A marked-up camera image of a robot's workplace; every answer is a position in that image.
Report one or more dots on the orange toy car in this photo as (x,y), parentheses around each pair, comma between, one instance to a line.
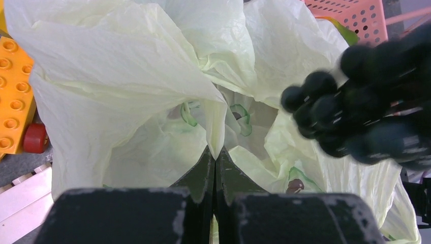
(19,132)

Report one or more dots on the dark fake grape bunch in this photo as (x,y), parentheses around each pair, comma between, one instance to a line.
(381,112)

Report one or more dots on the pink music stand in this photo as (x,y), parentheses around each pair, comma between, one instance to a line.
(422,16)

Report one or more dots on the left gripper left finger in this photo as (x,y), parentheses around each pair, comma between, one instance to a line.
(180,213)

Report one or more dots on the green avocado plastic bag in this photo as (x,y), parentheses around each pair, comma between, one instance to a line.
(132,92)

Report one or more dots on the fake mango green orange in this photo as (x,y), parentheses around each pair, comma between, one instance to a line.
(349,36)

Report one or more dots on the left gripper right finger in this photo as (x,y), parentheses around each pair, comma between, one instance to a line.
(246,213)

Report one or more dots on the white large brick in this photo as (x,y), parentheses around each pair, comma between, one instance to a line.
(25,203)

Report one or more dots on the pink plastic basket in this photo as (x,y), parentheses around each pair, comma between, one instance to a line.
(365,18)

